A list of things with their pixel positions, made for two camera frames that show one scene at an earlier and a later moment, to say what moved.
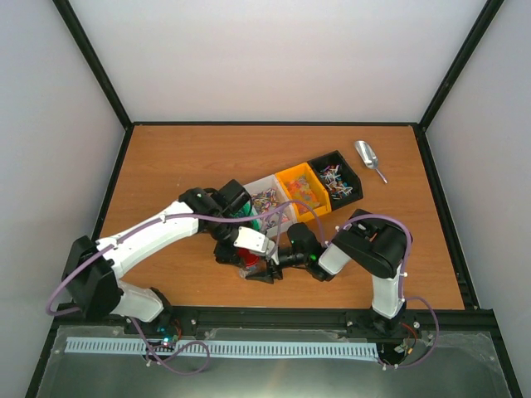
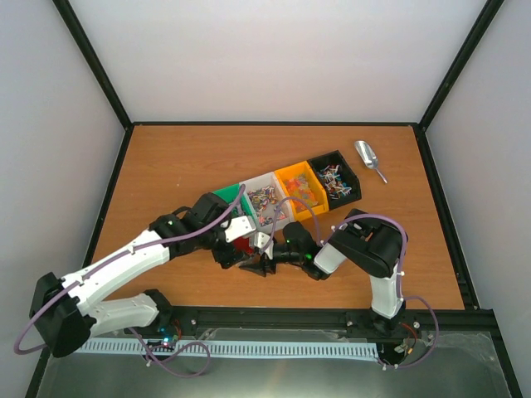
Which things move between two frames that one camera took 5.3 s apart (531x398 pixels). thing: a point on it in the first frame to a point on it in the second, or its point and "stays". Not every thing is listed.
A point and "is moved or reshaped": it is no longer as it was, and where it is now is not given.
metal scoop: x=368 y=156 stays
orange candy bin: x=304 y=191 stays
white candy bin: x=267 y=195 stays
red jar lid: x=251 y=259 is moved or reshaped
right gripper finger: x=276 y=273 to x=266 y=265
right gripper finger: x=264 y=277 to x=258 y=269
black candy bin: x=340 y=182 stays
